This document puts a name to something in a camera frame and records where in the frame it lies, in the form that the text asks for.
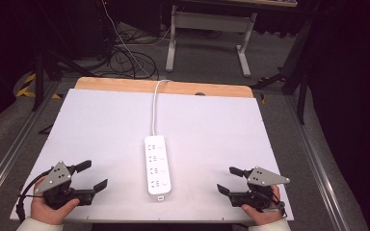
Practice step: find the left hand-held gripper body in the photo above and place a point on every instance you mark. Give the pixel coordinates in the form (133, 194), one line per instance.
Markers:
(57, 175)

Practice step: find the person's right hand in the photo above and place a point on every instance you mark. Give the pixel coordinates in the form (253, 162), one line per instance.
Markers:
(268, 217)

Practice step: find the dark cabinet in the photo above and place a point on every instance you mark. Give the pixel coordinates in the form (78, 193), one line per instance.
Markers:
(93, 25)

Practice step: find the person's left hand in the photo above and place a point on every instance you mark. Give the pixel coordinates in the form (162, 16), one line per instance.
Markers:
(45, 212)

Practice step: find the metal floor rail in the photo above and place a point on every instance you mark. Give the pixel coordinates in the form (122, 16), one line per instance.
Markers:
(318, 166)
(9, 154)

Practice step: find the white board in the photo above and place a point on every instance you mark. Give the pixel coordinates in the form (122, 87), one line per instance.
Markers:
(109, 134)

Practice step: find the black metal stand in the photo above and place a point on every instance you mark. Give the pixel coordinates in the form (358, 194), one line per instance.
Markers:
(298, 80)
(40, 80)

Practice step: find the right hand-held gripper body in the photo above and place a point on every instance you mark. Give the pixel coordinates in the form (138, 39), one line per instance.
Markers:
(265, 178)

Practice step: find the yellow black floor tape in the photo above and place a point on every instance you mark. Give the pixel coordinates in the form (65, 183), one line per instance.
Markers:
(27, 87)

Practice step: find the white power strip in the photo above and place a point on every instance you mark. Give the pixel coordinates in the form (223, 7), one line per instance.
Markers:
(157, 166)

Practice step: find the white table frame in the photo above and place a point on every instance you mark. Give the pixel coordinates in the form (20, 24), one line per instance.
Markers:
(205, 20)

